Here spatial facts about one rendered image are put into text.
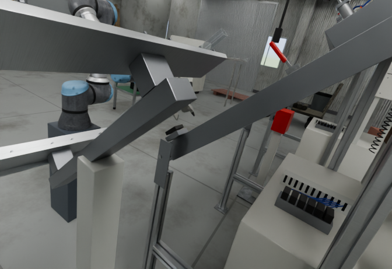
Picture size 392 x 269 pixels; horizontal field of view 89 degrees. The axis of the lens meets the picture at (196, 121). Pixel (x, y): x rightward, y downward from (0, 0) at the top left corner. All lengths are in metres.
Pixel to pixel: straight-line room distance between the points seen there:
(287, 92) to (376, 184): 0.23
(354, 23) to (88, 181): 0.59
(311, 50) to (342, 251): 7.86
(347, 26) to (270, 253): 0.57
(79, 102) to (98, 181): 0.79
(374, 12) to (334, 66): 0.12
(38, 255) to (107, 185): 0.98
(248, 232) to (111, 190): 0.40
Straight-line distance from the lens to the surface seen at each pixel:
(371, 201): 0.50
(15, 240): 1.46
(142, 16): 9.44
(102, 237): 0.50
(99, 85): 1.21
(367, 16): 0.55
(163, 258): 0.91
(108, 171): 0.40
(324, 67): 0.49
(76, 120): 1.17
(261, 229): 0.66
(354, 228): 0.53
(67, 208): 1.40
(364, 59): 0.49
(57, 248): 1.36
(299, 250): 0.67
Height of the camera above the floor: 1.04
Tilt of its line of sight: 19 degrees down
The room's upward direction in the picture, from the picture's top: 12 degrees clockwise
